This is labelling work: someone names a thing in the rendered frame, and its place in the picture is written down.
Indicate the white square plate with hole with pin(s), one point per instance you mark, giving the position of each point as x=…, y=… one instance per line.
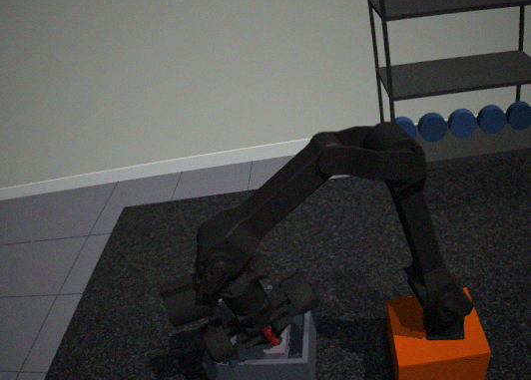
x=269, y=351

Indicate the red peg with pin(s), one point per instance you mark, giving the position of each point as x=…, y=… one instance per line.
x=270, y=335

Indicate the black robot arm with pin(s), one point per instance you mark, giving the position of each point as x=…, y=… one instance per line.
x=226, y=268

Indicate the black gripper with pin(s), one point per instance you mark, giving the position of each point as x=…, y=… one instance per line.
x=247, y=326

